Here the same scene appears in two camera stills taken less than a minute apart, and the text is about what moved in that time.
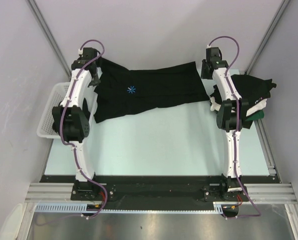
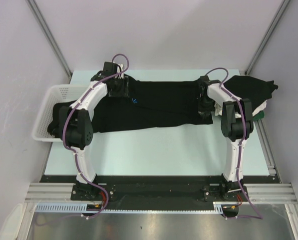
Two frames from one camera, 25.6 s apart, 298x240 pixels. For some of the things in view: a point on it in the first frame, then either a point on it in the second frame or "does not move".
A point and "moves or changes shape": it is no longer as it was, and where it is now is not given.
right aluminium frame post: [281, 8] does not move
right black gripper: [203, 75] → [205, 112]
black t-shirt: [118, 90] moves or changes shape
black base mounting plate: [227, 191] does not move
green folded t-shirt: [259, 115] does not move
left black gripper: [95, 81] → [124, 91]
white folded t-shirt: [215, 106] does not move
